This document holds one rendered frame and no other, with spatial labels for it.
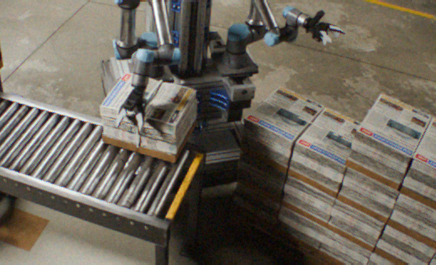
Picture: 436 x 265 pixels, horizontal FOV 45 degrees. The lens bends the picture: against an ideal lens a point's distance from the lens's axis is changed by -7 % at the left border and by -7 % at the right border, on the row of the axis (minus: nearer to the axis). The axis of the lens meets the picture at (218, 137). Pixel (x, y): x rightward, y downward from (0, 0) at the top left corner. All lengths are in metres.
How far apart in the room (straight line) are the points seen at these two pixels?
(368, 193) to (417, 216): 0.27
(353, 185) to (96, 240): 1.52
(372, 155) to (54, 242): 1.87
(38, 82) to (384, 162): 2.92
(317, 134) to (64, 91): 2.26
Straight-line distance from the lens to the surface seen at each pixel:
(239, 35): 3.09
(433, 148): 2.59
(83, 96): 4.33
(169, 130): 2.45
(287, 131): 2.79
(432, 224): 2.71
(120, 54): 2.97
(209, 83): 3.21
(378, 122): 2.61
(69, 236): 3.35
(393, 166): 2.58
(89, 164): 2.59
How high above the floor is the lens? 2.59
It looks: 41 degrees down
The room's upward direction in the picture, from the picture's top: 6 degrees clockwise
